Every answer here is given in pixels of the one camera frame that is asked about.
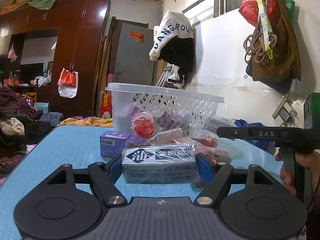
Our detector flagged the red ball in clear bag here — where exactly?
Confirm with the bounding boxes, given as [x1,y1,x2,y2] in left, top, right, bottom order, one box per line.
[130,112,157,139]

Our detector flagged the red plastic bag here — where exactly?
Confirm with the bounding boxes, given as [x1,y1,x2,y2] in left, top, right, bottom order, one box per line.
[239,0,280,27]

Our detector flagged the black garment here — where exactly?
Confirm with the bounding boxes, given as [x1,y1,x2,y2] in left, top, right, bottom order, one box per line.
[157,36,195,89]

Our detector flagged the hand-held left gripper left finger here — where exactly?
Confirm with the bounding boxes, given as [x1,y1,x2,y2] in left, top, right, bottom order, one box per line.
[45,154,127,207]

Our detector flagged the orange white plastic bag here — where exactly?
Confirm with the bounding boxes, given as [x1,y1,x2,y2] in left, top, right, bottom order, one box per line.
[57,67,78,98]

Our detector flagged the clear bag with grey packet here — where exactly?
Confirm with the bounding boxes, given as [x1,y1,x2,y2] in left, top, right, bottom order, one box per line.
[204,117,237,137]

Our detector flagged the cream box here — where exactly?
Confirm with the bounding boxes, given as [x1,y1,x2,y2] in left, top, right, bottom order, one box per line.
[150,128,183,147]

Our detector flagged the blue shopping bag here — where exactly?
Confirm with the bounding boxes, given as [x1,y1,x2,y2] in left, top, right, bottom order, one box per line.
[235,119,270,151]

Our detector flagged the grey door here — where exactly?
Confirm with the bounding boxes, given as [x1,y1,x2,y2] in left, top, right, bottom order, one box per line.
[114,22,157,87]

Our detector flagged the wooden planks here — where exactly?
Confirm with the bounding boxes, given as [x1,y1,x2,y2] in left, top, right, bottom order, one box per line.
[96,17,118,115]

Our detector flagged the yellow blanket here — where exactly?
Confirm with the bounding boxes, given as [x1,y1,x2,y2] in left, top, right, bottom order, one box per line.
[60,116,114,127]

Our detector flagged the pile of dark clothes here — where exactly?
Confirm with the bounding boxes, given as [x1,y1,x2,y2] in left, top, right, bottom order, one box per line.
[0,86,54,153]

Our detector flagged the coiled rope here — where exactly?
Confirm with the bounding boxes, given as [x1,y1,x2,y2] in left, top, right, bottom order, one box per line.
[244,22,278,64]

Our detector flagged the orange cloth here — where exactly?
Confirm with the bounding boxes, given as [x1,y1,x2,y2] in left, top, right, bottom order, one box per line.
[0,4,29,15]

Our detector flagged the yellow-green strap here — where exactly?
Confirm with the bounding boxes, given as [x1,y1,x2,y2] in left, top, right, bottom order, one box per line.
[251,0,273,58]

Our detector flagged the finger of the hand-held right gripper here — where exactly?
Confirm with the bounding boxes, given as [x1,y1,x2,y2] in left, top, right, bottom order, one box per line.
[216,126,285,141]

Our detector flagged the red tissue pack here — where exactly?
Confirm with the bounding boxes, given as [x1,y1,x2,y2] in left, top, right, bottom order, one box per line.
[196,146,230,165]
[186,134,218,148]

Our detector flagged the light blue box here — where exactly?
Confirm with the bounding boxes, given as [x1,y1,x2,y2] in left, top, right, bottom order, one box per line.
[34,102,50,113]

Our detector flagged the dark red wooden wardrobe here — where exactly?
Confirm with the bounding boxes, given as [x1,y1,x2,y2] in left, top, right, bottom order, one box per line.
[0,0,110,118]

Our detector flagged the white plastic basket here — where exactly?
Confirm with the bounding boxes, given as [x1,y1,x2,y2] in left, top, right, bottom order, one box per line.
[105,82,225,140]

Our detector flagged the purple box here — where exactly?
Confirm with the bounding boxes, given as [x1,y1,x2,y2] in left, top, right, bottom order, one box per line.
[99,131,137,158]

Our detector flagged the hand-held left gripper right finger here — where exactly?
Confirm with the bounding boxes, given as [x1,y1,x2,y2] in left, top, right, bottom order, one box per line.
[194,154,275,207]

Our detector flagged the brown hanging bag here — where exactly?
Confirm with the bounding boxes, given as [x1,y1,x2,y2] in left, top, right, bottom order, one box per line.
[250,0,302,83]

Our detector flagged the black television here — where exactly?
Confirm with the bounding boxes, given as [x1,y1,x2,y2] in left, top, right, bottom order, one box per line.
[20,62,44,85]

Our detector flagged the white hoodie with blue letters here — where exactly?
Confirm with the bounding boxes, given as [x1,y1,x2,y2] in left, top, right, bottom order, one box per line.
[149,10,194,61]

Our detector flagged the red door sticker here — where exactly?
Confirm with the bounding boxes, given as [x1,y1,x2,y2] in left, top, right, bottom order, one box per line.
[129,31,145,42]

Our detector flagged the metal crutches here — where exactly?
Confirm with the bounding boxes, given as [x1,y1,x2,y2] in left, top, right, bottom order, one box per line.
[155,64,175,88]

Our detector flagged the dark blue white box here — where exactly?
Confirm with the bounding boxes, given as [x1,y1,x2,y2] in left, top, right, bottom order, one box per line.
[121,142,200,186]

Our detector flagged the person's right hand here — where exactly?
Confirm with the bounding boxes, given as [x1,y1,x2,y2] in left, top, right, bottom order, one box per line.
[275,150,320,197]

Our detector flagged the wall power socket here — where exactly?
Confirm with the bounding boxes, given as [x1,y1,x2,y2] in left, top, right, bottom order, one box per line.
[272,100,297,128]

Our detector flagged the red yellow sack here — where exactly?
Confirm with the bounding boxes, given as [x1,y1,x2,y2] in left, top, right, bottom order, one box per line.
[100,91,113,119]

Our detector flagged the pink white hanging bag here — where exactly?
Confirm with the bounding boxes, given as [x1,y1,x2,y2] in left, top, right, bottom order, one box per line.
[7,44,18,63]

